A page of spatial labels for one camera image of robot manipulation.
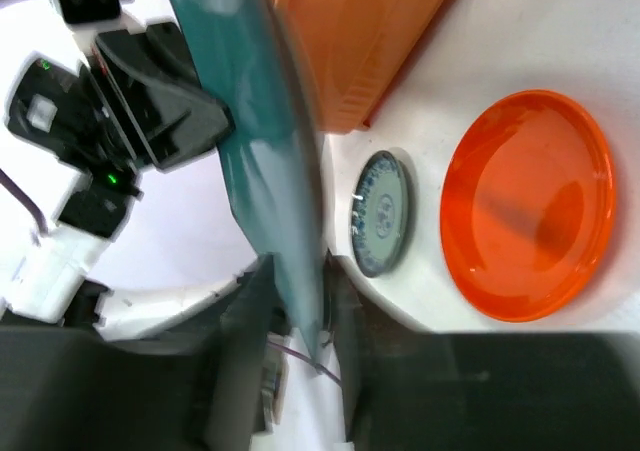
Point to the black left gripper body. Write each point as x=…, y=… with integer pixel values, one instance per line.
x=63, y=112

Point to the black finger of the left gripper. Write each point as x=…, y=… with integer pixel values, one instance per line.
x=162, y=115

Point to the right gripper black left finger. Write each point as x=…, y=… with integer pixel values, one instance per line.
x=194, y=386

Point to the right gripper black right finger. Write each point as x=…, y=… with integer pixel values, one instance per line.
x=405, y=389

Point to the teal square plate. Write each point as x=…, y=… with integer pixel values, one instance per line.
x=270, y=160

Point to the blue white patterned plate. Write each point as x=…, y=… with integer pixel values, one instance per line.
x=379, y=214

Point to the orange round plate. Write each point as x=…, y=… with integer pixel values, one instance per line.
x=528, y=206

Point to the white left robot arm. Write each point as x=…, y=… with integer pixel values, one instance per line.
x=51, y=287

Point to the orange plastic bin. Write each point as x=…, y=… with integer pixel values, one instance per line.
x=353, y=50

